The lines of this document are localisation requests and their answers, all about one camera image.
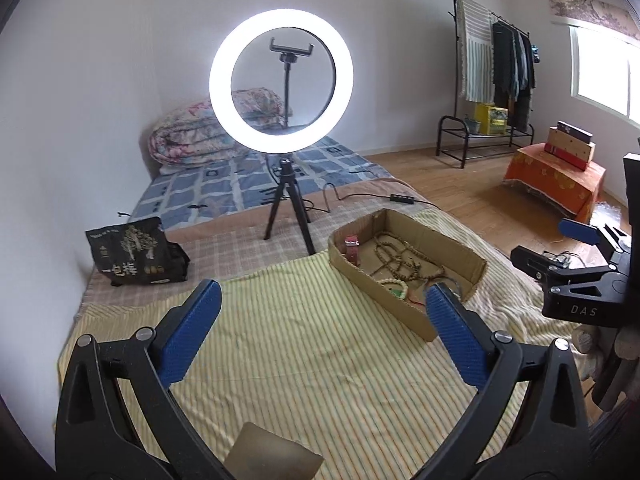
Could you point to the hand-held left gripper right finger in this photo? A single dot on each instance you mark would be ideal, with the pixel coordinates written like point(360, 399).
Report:
point(455, 335)

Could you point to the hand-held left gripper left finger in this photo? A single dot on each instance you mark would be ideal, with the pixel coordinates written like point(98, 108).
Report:
point(192, 325)

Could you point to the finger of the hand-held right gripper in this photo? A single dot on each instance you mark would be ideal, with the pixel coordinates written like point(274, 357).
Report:
point(577, 230)
point(530, 257)

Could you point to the cardboard box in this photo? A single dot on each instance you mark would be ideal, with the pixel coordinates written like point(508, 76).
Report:
point(450, 255)

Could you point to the person's right hand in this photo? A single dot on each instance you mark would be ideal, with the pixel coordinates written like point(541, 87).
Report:
point(586, 341)

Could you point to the orange cloth covered table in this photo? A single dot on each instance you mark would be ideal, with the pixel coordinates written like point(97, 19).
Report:
point(550, 180)

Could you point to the tan and red box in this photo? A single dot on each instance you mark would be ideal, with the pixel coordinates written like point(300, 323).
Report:
point(567, 152)

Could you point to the brown plaid mat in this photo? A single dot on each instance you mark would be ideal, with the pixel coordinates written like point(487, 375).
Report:
point(235, 245)

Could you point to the black printed bag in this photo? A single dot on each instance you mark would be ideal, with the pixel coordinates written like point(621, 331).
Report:
point(130, 255)

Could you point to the dark flat box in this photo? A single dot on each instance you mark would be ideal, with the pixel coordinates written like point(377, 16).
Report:
point(575, 132)

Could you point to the yellow striped blanket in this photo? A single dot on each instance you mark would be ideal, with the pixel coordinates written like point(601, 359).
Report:
point(300, 335)

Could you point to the small red box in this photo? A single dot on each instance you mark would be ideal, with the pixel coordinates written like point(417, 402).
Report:
point(352, 250)

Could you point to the blue patterned bedsheet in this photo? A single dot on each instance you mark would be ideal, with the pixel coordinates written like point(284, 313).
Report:
point(200, 190)

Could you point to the black metal shoe rack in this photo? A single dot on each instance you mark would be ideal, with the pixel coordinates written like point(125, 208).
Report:
point(452, 145)

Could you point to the person's patterned clothing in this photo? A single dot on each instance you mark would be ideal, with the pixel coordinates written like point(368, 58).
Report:
point(617, 435)

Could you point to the yellow box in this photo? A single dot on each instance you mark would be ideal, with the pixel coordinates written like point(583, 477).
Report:
point(490, 119)

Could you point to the brown cardboard piece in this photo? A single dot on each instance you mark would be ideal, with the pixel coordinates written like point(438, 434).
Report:
point(270, 455)

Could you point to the window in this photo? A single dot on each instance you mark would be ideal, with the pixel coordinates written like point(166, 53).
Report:
point(605, 75)

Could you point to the black tripod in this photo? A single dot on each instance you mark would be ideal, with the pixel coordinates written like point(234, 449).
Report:
point(287, 195)

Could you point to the dark hanging clothes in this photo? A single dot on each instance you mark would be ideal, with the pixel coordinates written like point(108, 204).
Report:
point(512, 70)

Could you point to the folded floral quilt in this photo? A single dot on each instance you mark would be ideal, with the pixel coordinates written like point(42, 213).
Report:
point(185, 135)

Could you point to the striped hanging towel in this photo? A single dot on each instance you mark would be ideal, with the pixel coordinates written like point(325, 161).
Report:
point(475, 50)

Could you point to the printed curtain valance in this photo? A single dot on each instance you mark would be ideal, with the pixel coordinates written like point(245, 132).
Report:
point(590, 10)

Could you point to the black clothes rack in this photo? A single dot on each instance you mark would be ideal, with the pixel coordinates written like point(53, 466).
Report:
point(454, 35)

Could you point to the black phone holder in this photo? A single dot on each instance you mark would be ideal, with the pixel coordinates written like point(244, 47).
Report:
point(290, 52)

